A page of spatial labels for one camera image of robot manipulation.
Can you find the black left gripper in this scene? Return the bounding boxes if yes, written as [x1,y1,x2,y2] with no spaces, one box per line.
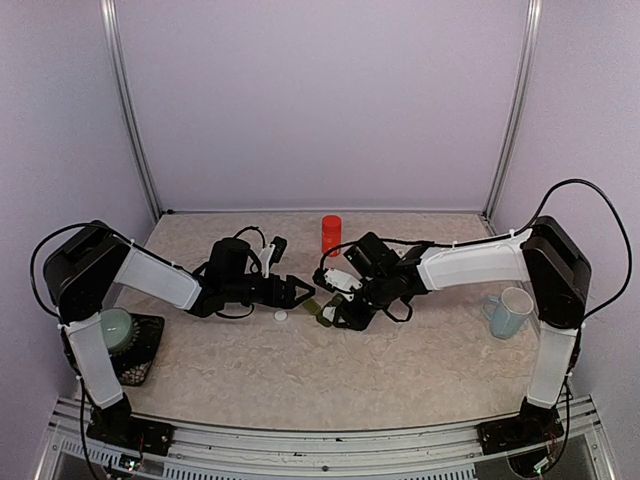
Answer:
[224,272,315,309]

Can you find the green pill organizer box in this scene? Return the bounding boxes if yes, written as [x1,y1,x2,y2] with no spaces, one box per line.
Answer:
[302,294,345,327]

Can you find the white bottle cap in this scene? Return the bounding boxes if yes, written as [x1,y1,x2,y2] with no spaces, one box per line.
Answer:
[274,311,288,322]

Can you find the small white pill bottle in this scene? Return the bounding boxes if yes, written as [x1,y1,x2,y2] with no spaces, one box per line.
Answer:
[324,270,360,301]

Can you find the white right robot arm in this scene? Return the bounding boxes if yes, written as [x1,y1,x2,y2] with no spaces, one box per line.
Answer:
[313,216,592,444]

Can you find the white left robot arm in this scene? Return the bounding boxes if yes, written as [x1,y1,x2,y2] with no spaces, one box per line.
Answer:
[42,220,316,445]

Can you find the red cylindrical can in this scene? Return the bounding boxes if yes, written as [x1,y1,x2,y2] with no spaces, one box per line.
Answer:
[321,215,342,257]

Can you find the black square tray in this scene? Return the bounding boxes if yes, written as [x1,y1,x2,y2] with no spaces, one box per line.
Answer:
[108,313,165,387]

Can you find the green ceramic bowl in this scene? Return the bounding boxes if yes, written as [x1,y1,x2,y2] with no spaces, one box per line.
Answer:
[100,308,134,353]

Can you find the light blue mug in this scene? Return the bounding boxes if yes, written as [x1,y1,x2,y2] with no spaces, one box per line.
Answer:
[482,287,534,340]

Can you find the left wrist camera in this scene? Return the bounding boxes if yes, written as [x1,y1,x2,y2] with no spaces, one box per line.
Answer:
[258,236,288,278]

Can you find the front aluminium rail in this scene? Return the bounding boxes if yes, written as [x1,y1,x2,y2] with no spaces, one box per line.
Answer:
[47,397,615,479]

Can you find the right aluminium frame post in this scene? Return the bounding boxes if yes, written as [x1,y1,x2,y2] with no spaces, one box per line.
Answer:
[483,0,543,222]

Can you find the aluminium frame post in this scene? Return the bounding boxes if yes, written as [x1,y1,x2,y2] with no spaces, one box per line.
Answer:
[100,0,163,222]
[483,0,543,222]

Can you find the left aluminium frame post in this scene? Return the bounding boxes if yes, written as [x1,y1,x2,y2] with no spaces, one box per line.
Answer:
[100,0,163,222]

